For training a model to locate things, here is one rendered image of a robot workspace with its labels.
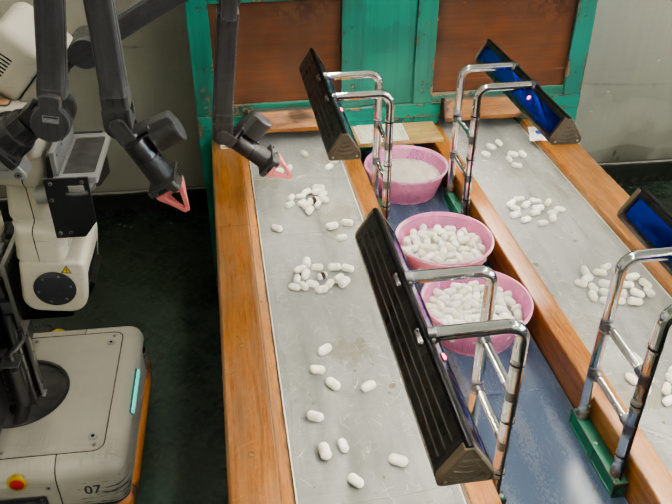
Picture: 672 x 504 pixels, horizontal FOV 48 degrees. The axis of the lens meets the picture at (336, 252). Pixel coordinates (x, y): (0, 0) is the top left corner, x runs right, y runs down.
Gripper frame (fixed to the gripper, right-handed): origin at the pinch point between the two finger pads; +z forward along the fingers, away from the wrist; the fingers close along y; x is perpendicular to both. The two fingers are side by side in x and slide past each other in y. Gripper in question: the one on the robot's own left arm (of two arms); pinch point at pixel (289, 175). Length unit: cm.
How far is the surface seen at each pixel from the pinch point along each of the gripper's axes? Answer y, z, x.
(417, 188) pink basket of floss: -1.3, 33.9, -20.6
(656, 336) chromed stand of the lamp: -111, 21, -52
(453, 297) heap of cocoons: -56, 31, -18
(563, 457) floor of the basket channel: -103, 42, -20
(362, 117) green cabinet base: 41, 23, -18
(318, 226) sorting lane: -18.1, 9.3, 1.2
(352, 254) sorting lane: -33.5, 14.6, -3.6
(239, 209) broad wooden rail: -9.5, -8.6, 13.6
